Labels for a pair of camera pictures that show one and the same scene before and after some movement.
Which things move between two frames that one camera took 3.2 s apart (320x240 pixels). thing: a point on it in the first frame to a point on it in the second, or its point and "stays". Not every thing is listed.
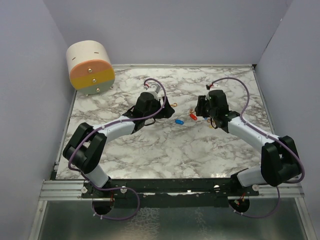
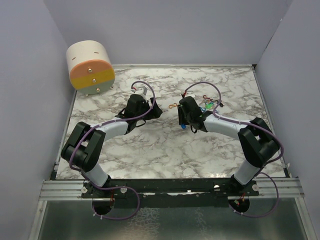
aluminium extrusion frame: x=63 y=190 stays
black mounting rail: x=175 y=193 stays
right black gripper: x=202 y=100 to x=181 y=118
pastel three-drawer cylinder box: x=90 y=69 stays
